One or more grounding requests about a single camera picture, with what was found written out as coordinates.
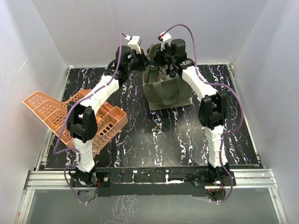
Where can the olive green canvas bag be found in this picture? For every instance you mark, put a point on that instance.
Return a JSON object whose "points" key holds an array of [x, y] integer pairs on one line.
{"points": [[163, 94]]}

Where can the beige brown lotion bottle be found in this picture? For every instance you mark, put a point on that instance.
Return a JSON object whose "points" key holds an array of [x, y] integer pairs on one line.
{"points": [[162, 73]]}

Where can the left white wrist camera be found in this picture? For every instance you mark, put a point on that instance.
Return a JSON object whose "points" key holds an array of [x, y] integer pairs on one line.
{"points": [[134, 43]]}

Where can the orange plastic basket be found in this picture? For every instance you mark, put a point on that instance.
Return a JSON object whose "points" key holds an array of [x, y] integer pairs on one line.
{"points": [[52, 113]]}

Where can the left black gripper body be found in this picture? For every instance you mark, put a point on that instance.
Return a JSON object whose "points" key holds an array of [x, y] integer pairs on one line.
{"points": [[137, 62]]}

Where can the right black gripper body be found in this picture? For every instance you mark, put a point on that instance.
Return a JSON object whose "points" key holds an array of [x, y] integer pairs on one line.
{"points": [[165, 57]]}

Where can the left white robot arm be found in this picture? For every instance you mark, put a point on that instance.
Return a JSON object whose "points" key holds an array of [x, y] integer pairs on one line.
{"points": [[81, 117]]}

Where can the aluminium frame rail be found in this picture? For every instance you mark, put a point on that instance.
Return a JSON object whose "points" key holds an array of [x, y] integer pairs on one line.
{"points": [[151, 196]]}

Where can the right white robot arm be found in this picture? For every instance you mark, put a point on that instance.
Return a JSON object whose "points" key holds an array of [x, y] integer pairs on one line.
{"points": [[213, 104]]}

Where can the white rectangular lotion bottle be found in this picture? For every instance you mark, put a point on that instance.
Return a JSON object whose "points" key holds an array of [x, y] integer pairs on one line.
{"points": [[172, 75]]}

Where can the orange packet in basket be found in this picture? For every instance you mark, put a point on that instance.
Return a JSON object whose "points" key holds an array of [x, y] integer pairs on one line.
{"points": [[98, 119]]}

